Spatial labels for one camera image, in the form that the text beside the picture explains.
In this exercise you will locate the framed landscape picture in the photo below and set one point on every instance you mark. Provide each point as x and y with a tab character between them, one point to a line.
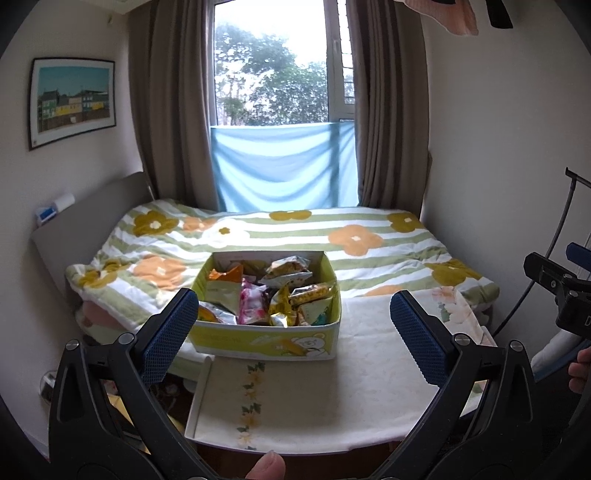
71	101

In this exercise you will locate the grey headboard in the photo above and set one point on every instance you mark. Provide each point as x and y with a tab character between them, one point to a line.
78	230

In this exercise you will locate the white air conditioner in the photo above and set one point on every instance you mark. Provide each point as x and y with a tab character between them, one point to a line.
127	4

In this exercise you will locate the green cardboard storage box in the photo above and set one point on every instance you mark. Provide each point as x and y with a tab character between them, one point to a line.
258	341

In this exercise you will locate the white tablecloth with floral stripe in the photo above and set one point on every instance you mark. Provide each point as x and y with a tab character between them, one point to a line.
360	387

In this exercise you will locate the light blue cloth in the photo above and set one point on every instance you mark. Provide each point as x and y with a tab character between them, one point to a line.
281	166

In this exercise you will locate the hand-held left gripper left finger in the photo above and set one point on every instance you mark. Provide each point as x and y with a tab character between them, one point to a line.
171	332

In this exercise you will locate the person's left hand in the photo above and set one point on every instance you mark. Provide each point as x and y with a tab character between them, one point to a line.
265	467

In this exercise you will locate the pink hanging cloth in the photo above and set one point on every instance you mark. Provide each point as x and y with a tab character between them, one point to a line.
457	16

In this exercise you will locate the white and blue lint roller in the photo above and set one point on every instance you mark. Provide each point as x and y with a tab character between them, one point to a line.
57	205

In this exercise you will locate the striped floral blanket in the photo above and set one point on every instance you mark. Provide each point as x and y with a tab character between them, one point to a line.
378	249

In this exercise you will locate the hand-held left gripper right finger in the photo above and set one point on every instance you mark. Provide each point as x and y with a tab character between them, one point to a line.
420	337

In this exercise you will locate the person's right hand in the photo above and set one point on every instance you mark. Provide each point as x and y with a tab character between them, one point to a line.
581	371

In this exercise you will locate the pink snack packet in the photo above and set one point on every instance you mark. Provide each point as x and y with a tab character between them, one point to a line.
251	304

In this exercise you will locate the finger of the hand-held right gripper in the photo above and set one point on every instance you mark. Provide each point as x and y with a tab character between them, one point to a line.
579	253
545	270

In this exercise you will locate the floral white cloth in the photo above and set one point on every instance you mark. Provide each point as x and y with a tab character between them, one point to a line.
455	302

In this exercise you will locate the pink pillow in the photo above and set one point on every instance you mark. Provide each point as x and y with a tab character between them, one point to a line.
92	316

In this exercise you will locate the window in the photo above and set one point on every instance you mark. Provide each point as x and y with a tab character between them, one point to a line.
272	64

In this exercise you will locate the pile of snack packets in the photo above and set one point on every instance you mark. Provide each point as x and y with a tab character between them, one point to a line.
295	286

